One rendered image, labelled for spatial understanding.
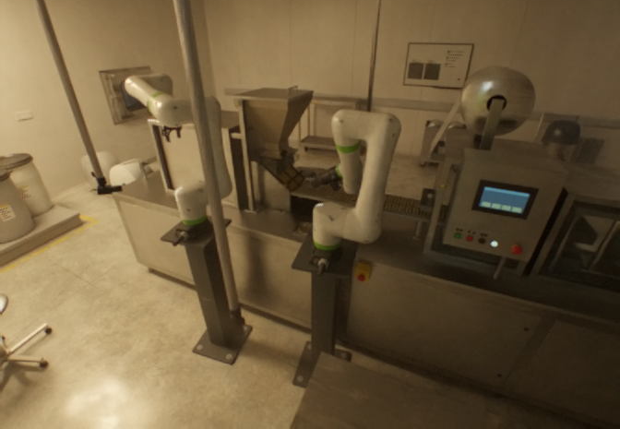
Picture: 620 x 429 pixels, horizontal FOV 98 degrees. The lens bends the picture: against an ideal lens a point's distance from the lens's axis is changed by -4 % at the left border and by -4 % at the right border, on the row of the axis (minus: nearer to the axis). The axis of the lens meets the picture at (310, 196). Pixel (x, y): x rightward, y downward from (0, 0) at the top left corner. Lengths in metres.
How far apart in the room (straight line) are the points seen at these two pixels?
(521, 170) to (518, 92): 0.36
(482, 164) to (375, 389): 0.91
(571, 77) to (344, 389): 5.07
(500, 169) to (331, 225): 0.67
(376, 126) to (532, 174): 0.59
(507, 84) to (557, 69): 3.99
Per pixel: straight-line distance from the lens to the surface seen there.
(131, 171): 2.87
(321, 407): 1.18
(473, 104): 1.46
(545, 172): 1.30
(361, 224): 1.14
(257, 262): 1.89
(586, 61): 5.53
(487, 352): 1.87
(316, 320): 1.61
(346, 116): 1.19
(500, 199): 1.31
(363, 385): 1.23
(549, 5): 5.38
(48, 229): 3.92
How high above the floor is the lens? 1.77
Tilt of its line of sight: 28 degrees down
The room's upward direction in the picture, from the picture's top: straight up
